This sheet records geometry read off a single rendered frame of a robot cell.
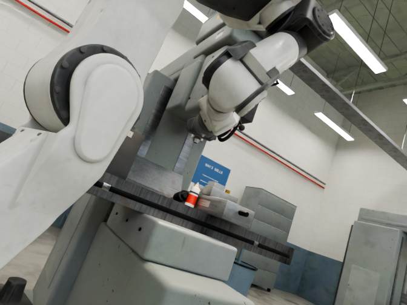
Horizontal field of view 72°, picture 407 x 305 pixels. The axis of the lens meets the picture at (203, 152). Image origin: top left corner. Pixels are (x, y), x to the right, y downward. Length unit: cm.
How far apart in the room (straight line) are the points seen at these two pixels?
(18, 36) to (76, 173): 521
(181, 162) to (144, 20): 115
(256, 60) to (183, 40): 579
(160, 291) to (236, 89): 52
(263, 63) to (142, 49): 24
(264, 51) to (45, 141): 44
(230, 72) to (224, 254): 65
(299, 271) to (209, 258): 771
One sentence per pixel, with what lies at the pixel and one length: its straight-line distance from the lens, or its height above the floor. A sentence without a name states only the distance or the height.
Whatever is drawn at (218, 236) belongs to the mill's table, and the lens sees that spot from 118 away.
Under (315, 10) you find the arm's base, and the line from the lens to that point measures 80.
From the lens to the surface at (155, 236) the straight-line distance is 90.
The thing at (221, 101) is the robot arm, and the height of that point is 114.
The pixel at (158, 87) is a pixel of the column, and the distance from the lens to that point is 158.
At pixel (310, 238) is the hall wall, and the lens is 878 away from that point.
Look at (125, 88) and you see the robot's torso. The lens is 43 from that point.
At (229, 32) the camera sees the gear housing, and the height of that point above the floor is 165.
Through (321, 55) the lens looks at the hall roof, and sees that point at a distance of 880.
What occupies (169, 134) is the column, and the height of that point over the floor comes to 127.
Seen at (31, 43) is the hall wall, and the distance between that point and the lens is 556.
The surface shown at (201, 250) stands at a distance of 98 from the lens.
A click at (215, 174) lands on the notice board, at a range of 632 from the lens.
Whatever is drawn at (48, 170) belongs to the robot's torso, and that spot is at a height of 88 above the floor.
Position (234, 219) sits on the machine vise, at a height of 94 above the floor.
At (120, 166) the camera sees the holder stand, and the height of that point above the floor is 97.
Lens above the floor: 89
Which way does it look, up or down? 13 degrees up
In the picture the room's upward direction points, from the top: 21 degrees clockwise
